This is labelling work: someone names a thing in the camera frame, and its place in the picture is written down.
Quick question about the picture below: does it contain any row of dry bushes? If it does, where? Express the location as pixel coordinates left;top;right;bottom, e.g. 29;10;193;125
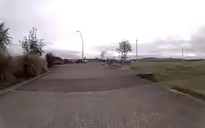
0;46;63;85

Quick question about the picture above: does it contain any curved street lamp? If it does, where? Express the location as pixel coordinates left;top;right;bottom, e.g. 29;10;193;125
75;30;86;63

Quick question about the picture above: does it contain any grey asphalt road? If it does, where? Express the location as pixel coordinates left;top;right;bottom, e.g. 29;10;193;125
0;61;205;128

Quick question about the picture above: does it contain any concrete kerb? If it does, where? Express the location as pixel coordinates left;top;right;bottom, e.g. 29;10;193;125
136;73;205;108
0;68;54;101

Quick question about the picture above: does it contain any small leafy tree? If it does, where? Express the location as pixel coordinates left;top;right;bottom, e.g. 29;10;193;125
19;27;46;56

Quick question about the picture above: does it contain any green grass field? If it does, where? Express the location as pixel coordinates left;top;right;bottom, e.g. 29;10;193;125
131;59;205;104

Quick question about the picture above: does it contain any pole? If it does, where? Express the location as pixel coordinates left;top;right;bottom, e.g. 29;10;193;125
180;47;184;63
134;38;139;60

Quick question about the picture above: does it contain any row of parked vehicles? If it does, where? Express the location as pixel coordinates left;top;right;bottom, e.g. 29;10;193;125
61;58;88;65

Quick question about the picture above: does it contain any round leafy tree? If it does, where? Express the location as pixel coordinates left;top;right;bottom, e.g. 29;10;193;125
116;39;133;63

